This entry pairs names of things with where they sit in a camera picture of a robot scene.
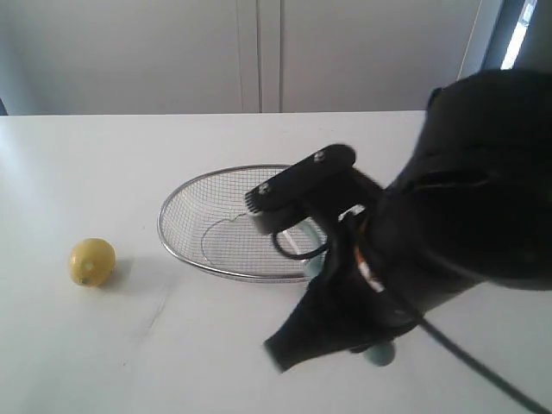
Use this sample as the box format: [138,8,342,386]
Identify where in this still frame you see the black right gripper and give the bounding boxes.
[264,168,417,372]

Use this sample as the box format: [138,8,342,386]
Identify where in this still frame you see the teal handled peeler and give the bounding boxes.
[297,221,396,367]

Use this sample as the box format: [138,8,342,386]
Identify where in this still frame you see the yellow lemon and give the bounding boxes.
[68,238,116,287]

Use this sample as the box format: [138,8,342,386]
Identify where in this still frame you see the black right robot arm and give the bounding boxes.
[252,69,551,371]

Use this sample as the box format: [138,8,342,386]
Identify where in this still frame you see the white cabinet doors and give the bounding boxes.
[1,1,501,115]

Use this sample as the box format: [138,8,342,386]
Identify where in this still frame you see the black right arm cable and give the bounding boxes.
[270,223,552,414]

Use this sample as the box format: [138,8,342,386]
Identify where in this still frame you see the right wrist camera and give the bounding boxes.
[244,144,356,235]

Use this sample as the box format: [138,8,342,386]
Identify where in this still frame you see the oval wire mesh basket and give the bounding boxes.
[157,164,325,283]

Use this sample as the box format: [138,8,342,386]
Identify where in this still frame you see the window with dark frame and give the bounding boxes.
[459,0,551,78]

